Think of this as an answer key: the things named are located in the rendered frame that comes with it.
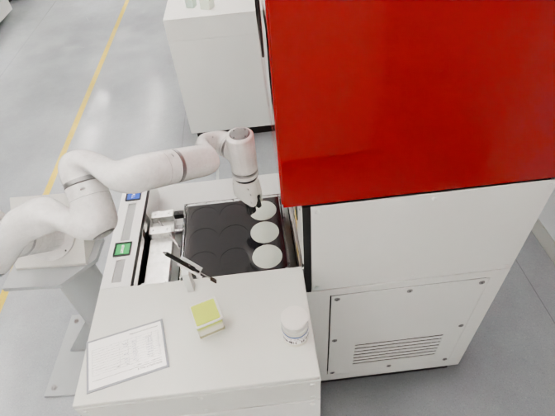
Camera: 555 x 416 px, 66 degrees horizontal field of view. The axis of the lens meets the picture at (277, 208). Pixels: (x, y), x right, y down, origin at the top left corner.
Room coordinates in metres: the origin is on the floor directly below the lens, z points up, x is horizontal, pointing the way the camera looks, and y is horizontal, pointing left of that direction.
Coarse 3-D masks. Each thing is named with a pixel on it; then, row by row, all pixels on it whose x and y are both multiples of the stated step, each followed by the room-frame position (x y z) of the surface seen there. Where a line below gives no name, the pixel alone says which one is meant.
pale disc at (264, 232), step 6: (264, 222) 1.04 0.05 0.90; (270, 222) 1.04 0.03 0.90; (252, 228) 1.02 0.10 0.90; (258, 228) 1.02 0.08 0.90; (264, 228) 1.01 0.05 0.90; (270, 228) 1.01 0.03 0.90; (276, 228) 1.01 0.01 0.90; (252, 234) 0.99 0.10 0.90; (258, 234) 0.98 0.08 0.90; (264, 234) 0.98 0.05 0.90; (270, 234) 0.98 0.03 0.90; (276, 234) 0.98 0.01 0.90; (258, 240) 0.96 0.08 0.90; (264, 240) 0.95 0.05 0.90; (270, 240) 0.95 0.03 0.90
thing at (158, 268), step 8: (168, 224) 1.09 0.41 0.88; (152, 240) 1.02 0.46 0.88; (160, 240) 1.02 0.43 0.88; (168, 240) 1.01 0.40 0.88; (152, 248) 0.98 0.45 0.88; (160, 248) 0.98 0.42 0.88; (168, 248) 0.97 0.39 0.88; (152, 256) 0.95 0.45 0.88; (160, 256) 0.94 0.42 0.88; (152, 264) 0.91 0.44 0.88; (160, 264) 0.91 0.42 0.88; (168, 264) 0.90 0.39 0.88; (152, 272) 0.88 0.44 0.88; (160, 272) 0.87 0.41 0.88; (168, 272) 0.87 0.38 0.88; (152, 280) 0.85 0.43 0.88; (160, 280) 0.84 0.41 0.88; (168, 280) 0.84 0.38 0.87
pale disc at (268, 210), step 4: (264, 204) 1.13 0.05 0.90; (268, 204) 1.13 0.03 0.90; (272, 204) 1.13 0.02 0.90; (256, 208) 1.11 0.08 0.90; (260, 208) 1.11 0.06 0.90; (264, 208) 1.11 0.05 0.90; (268, 208) 1.11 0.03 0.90; (272, 208) 1.11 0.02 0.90; (256, 212) 1.09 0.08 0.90; (260, 212) 1.09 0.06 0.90; (264, 212) 1.09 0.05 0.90; (268, 212) 1.09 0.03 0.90; (272, 212) 1.09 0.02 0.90; (252, 216) 1.07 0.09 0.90; (256, 216) 1.07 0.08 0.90; (260, 216) 1.07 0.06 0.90; (264, 216) 1.07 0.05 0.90; (268, 216) 1.07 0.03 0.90; (272, 216) 1.07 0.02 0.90
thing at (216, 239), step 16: (192, 208) 1.15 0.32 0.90; (208, 208) 1.14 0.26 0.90; (224, 208) 1.13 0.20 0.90; (240, 208) 1.12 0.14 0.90; (192, 224) 1.06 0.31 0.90; (208, 224) 1.06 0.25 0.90; (224, 224) 1.05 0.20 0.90; (240, 224) 1.04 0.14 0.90; (192, 240) 0.99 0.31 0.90; (208, 240) 0.98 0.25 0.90; (224, 240) 0.97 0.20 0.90; (240, 240) 0.97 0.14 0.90; (192, 256) 0.92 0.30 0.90; (208, 256) 0.91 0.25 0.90; (224, 256) 0.90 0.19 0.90; (240, 256) 0.90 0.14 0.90; (208, 272) 0.84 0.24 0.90; (224, 272) 0.83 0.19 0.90; (240, 272) 0.83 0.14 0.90
